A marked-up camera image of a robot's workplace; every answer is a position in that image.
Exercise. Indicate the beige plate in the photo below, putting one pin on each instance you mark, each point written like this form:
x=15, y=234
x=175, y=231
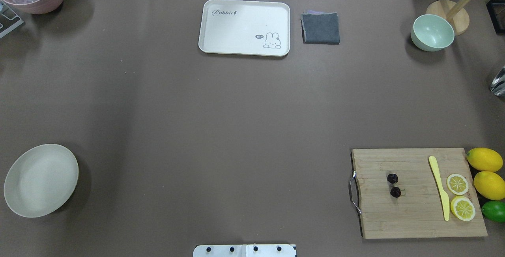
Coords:
x=41, y=180

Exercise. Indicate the cream rabbit tray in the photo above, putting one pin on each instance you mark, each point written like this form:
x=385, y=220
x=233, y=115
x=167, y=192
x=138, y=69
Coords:
x=245, y=27

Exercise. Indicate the grey folded cloth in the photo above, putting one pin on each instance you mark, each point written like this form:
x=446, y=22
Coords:
x=320, y=27

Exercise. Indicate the bamboo cutting board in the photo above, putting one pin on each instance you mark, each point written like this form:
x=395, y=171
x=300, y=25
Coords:
x=418, y=212

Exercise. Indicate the mint green bowl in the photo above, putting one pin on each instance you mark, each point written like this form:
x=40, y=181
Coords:
x=432, y=33

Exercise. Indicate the yellow plastic knife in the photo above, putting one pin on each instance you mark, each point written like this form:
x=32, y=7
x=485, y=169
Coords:
x=444, y=197

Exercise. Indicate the lemon slice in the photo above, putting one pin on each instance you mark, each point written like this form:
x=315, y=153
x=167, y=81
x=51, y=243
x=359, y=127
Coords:
x=462, y=208
x=457, y=184

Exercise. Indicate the wooden mug tree stand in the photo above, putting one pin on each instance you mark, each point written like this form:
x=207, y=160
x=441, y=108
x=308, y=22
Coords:
x=454, y=13

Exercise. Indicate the yellow lemon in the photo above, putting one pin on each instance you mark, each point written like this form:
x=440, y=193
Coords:
x=484, y=159
x=490, y=185

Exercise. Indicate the metal scoop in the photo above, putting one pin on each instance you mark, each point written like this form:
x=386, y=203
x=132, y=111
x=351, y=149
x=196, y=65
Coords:
x=497, y=86

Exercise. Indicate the green lime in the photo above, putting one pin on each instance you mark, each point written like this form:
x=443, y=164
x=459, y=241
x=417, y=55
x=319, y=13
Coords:
x=494, y=210

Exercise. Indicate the white cup rack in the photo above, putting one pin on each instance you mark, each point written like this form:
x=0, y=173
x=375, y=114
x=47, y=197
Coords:
x=9, y=19

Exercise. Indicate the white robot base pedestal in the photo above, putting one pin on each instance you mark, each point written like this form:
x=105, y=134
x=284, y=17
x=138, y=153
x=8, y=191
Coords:
x=245, y=250

